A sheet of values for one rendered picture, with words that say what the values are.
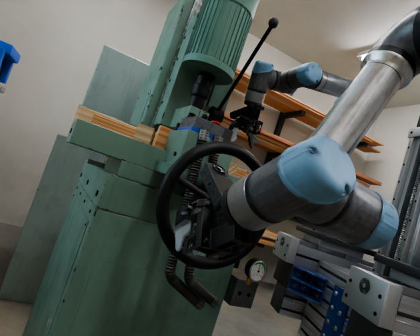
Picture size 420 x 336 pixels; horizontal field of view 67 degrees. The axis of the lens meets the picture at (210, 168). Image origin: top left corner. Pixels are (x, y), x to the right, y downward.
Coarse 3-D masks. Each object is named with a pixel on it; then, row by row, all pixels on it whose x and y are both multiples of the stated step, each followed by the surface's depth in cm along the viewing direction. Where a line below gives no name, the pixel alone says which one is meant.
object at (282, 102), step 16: (240, 80) 320; (272, 96) 335; (288, 96) 327; (288, 112) 369; (304, 112) 347; (320, 112) 343; (256, 144) 353; (272, 144) 333; (288, 144) 328; (368, 144) 403; (272, 240) 342
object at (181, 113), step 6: (180, 108) 105; (186, 108) 100; (192, 108) 98; (174, 114) 109; (180, 114) 103; (186, 114) 98; (198, 114) 99; (174, 120) 107; (180, 120) 102; (174, 126) 105
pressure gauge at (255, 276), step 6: (246, 264) 93; (252, 264) 91; (258, 264) 92; (264, 264) 93; (246, 270) 92; (252, 270) 91; (258, 270) 92; (264, 270) 93; (252, 276) 91; (258, 276) 92; (264, 276) 93; (246, 282) 94
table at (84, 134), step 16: (80, 128) 73; (96, 128) 75; (80, 144) 74; (96, 144) 75; (112, 144) 77; (128, 144) 79; (144, 144) 80; (128, 160) 79; (144, 160) 81; (160, 160) 83
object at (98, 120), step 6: (96, 120) 89; (102, 120) 90; (108, 120) 91; (102, 126) 90; (108, 126) 91; (114, 126) 92; (120, 126) 92; (126, 126) 93; (120, 132) 93; (126, 132) 93; (132, 132) 94; (240, 174) 112; (246, 174) 113
